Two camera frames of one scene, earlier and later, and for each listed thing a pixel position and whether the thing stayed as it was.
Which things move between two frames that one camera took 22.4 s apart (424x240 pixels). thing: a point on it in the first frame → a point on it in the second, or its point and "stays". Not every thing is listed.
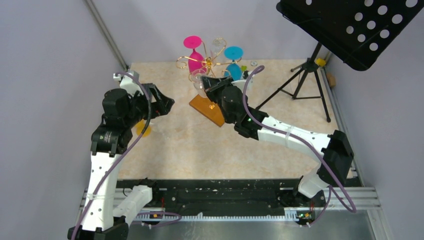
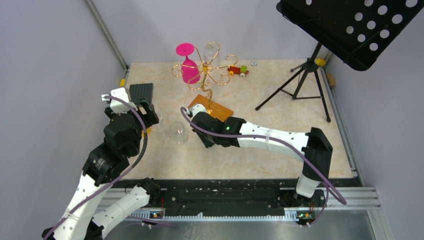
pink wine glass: [194, 42] → [190, 70]
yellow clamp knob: [320, 62] stays
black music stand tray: [357, 32] stays
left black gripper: [162, 106] → [149, 118]
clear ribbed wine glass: [196, 76] → [178, 132]
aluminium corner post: [107, 33] stays
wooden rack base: [209, 110] stays
